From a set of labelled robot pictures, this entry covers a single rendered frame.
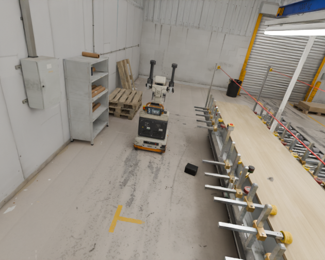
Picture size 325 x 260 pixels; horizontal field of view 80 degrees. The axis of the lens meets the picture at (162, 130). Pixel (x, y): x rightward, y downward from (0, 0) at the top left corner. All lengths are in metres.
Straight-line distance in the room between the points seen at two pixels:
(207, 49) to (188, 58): 0.91
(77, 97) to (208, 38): 7.03
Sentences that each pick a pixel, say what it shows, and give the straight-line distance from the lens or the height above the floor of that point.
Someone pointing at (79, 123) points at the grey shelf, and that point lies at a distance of 3.91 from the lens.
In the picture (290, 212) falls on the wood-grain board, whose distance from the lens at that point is 2.15.
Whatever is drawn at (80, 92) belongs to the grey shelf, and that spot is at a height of 1.05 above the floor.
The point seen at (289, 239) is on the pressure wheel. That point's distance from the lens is 1.82.
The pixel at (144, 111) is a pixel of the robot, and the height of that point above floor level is 0.81.
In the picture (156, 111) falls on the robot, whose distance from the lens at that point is 3.46.
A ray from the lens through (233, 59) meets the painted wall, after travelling 9.80.
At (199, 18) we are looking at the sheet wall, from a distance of 9.54.
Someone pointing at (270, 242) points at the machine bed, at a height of 0.73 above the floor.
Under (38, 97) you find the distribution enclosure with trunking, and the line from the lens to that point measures 2.92.
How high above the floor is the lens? 2.15
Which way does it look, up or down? 27 degrees down
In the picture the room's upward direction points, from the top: 9 degrees clockwise
